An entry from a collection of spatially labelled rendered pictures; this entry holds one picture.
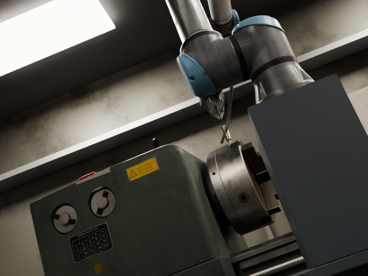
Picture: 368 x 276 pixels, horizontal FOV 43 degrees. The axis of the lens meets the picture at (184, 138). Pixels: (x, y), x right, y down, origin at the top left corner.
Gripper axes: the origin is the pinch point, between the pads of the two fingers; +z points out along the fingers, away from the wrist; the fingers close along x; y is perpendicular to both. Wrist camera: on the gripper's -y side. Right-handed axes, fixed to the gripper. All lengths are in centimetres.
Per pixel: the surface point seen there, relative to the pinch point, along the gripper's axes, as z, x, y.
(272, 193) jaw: 33.8, 7.2, 3.6
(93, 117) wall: -181, -40, -292
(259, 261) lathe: 54, -6, 7
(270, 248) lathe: 52, -2, 10
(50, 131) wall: -184, -88, -307
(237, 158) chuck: 21.8, -2.5, 11.2
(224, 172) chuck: 24.7, -7.6, 9.3
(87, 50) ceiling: -215, -32, -220
